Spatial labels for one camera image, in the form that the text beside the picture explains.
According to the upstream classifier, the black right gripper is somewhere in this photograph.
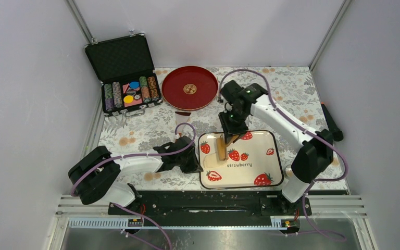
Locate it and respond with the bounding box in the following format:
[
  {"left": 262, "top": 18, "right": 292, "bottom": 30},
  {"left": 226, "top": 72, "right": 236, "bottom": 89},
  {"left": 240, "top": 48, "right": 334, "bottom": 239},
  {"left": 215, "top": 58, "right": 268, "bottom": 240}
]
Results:
[{"left": 219, "top": 107, "right": 249, "bottom": 145}]

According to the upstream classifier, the wooden dough roller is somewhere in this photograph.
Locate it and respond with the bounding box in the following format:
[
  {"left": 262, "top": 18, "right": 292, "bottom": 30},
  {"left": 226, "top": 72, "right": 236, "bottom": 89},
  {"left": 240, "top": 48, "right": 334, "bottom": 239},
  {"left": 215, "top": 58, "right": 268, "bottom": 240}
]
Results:
[{"left": 216, "top": 135, "right": 230, "bottom": 161}]

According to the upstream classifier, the square strawberry ceramic plate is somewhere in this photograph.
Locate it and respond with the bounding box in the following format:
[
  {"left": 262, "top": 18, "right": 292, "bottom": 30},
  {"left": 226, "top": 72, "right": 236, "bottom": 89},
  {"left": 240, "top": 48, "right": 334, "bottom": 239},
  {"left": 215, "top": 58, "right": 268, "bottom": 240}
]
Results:
[{"left": 199, "top": 130, "right": 284, "bottom": 189}]

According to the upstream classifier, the silver tape roll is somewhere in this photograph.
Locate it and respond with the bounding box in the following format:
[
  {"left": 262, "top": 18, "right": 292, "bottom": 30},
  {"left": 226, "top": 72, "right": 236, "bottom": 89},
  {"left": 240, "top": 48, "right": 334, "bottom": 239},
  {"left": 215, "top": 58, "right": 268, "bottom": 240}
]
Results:
[{"left": 284, "top": 166, "right": 293, "bottom": 178}]

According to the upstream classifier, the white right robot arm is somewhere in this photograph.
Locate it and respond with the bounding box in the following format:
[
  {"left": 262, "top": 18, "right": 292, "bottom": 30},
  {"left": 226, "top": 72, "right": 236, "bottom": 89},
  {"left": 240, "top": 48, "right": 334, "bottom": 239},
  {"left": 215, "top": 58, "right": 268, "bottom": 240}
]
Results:
[{"left": 219, "top": 81, "right": 333, "bottom": 215}]

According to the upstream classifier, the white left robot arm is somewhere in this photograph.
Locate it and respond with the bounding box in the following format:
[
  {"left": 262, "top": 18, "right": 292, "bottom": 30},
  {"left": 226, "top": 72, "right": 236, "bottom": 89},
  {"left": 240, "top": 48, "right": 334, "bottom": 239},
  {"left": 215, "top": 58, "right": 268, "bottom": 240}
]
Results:
[{"left": 68, "top": 136, "right": 203, "bottom": 214}]

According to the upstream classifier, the floral patterned tablecloth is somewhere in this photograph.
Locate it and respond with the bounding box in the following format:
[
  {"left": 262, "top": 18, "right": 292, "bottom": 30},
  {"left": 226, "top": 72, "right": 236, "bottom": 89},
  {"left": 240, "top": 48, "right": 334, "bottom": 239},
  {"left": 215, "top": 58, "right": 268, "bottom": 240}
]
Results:
[{"left": 98, "top": 67, "right": 327, "bottom": 191}]

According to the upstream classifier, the round red lacquer tray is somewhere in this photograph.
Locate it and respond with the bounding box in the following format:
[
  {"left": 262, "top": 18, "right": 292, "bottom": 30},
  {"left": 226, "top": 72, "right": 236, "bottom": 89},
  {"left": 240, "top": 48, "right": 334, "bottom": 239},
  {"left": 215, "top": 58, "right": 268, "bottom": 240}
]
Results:
[{"left": 161, "top": 66, "right": 218, "bottom": 111}]

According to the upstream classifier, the black poker chip case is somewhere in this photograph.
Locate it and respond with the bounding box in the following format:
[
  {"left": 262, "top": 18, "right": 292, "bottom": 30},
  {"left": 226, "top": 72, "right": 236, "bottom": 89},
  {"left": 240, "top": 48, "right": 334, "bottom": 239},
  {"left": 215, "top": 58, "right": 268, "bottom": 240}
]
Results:
[{"left": 84, "top": 33, "right": 163, "bottom": 117}]

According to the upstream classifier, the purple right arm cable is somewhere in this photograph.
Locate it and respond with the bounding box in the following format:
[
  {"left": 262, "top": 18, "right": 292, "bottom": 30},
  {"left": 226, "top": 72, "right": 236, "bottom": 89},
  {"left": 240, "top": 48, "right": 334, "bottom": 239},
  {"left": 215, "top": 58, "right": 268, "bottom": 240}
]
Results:
[{"left": 218, "top": 69, "right": 349, "bottom": 242}]

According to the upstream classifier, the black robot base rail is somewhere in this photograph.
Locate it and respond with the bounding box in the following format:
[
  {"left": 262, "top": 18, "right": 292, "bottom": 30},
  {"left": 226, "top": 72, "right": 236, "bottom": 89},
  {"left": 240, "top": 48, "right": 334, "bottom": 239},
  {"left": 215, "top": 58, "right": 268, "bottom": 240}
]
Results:
[{"left": 127, "top": 191, "right": 312, "bottom": 220}]

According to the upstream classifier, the slotted grey cable duct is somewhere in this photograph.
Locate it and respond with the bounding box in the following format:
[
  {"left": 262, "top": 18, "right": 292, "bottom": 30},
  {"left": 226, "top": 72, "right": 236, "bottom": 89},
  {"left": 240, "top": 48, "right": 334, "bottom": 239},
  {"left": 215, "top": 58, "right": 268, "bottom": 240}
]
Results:
[{"left": 68, "top": 215, "right": 300, "bottom": 230}]

